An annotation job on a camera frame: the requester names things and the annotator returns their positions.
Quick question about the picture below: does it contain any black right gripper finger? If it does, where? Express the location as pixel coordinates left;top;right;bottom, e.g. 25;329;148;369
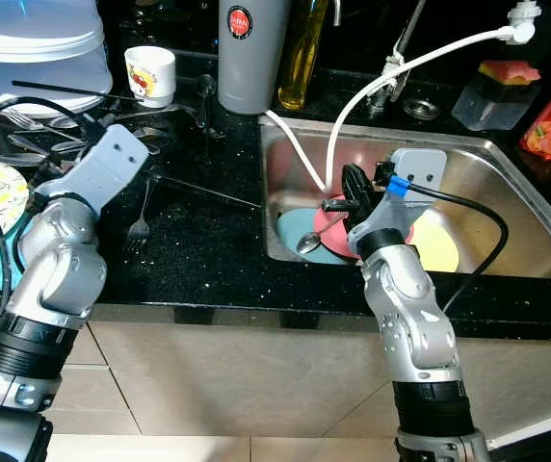
343;164;375;206

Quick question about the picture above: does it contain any pink round plate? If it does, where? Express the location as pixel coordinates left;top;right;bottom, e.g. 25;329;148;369
311;192;416;263

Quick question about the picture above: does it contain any metal spoon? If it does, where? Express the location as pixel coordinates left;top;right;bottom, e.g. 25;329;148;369
295;217;354;257

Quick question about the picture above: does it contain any light blue round plate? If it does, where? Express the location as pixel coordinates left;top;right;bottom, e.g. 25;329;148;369
275;205;363;266

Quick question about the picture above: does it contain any white cartoon print mug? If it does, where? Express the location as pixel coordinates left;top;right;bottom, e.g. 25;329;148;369
123;45;178;109

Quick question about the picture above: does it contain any beige kitchen cabinet front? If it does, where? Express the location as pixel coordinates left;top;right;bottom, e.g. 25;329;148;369
25;308;551;453

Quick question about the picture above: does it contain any yellow round plate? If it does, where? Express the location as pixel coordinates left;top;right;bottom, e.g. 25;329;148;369
406;210;464;273

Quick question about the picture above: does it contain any round metal hole cap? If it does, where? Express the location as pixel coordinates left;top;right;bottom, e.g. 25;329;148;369
401;96;442;121

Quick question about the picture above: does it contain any chrome faucet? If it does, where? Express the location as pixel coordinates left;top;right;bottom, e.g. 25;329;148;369
372;0;431;112

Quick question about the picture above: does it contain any yellow oil bottle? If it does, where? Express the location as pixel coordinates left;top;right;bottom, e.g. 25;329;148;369
275;0;332;112

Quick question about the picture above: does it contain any clear plastic sponge container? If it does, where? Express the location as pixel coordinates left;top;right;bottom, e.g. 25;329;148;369
452;77;537;133

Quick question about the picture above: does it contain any grey tumbler with red logo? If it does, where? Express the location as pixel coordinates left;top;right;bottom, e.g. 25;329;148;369
218;0;291;116

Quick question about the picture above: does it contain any stainless steel sink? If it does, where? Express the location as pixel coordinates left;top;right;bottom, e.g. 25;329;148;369
259;115;551;282

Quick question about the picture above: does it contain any pink yellow sponge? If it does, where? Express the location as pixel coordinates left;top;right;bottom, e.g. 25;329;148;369
476;60;542;88

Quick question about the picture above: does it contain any metal fork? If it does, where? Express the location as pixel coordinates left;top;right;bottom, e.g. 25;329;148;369
126;178;158;253

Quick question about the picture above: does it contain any white plastic tap fitting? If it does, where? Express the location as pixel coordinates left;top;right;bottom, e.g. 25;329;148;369
507;0;543;46

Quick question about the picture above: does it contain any white lidded plastic container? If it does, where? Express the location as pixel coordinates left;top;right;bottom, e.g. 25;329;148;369
0;0;115;118

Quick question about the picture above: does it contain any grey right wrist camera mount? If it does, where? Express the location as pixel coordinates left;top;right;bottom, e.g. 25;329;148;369
348;147;448;256

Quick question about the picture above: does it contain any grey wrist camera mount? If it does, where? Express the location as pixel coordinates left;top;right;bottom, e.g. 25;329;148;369
348;147;448;256
30;123;151;218

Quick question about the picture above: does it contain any short straight white hose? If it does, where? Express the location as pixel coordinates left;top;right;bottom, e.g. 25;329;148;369
264;109;332;192

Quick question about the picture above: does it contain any long curved white hose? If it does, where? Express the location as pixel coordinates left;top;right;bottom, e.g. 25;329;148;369
324;24;522;193

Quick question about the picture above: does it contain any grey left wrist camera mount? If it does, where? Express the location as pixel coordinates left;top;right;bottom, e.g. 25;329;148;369
30;123;151;218

